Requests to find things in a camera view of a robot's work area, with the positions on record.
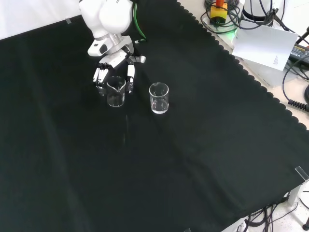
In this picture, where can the white table leg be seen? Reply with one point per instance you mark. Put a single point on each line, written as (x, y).
(300, 192)

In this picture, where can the pale white board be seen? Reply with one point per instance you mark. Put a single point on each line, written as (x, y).
(263, 46)

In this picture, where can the clear corner tape piece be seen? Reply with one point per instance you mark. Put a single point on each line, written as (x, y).
(302, 173)

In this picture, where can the white box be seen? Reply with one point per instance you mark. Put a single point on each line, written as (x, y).
(268, 75)

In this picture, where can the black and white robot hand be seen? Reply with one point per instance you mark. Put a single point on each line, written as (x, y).
(113, 60)

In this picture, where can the small clear glass spouted beaker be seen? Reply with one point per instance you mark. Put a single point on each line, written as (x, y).
(116, 96)

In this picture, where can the clear glass beaker with water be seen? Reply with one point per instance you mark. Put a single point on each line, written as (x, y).
(158, 101)

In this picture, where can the small grey tape strip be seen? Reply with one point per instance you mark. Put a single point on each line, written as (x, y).
(68, 21)

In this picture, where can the yellow emergency stop button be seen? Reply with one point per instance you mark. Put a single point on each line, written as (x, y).
(219, 13)

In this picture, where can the clear glass rod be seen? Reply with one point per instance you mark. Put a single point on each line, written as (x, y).
(125, 130)

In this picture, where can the black table cloth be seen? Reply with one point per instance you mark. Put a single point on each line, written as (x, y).
(72, 145)

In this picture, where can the black power adapter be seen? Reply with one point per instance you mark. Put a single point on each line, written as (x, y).
(300, 52)

